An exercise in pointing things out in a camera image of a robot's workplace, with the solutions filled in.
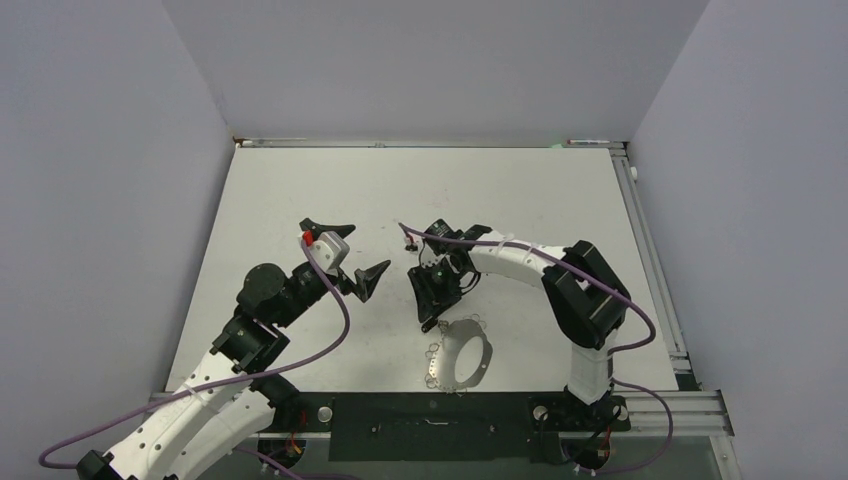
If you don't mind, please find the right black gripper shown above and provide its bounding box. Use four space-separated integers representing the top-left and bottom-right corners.
411 259 467 321

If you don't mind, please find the large silver keyring with keys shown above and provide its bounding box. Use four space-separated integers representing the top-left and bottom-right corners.
424 314 493 395

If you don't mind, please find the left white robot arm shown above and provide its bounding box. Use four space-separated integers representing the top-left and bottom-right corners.
75 219 391 479

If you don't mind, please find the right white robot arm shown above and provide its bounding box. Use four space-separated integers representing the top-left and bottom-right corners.
407 220 630 428

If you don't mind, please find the red white marker pen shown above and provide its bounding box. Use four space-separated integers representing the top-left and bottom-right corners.
565 139 613 147

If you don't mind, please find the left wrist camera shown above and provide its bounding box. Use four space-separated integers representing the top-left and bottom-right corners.
301 231 350 276

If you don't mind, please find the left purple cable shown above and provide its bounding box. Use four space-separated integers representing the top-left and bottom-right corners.
38 241 351 480

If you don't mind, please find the purple cable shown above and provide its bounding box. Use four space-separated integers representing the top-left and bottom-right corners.
397 221 674 475
38 241 351 480

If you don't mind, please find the aluminium frame rail back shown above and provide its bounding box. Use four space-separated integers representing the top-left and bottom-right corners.
233 138 626 150

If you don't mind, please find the aluminium frame rail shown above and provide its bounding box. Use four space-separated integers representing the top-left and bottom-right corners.
233 138 626 150
142 389 735 439
610 143 692 375

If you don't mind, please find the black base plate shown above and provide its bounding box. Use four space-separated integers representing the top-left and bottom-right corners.
258 391 631 463

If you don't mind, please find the aluminium frame rail right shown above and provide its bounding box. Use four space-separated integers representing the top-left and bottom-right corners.
610 143 692 375

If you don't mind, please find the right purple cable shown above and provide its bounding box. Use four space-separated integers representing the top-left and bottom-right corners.
397 221 674 475

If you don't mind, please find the aluminium frame rail front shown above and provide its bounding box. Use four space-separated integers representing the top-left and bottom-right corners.
142 389 735 439

